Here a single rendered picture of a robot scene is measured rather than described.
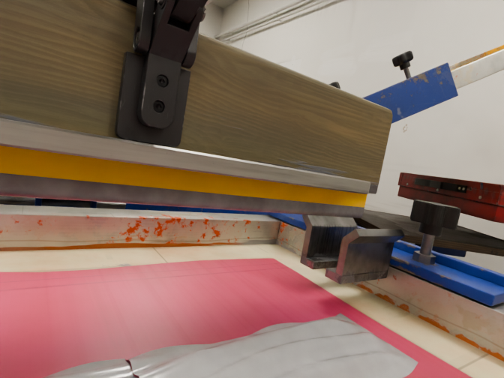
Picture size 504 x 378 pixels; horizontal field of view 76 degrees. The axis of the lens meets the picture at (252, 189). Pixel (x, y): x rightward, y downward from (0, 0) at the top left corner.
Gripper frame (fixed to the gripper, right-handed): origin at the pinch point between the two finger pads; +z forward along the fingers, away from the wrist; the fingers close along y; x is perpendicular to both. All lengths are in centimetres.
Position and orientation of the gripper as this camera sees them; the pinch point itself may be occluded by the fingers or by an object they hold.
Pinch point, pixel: (142, 103)
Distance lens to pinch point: 19.3
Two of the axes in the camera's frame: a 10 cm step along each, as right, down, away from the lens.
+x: 8.2, 0.8, 5.7
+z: -1.7, 9.8, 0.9
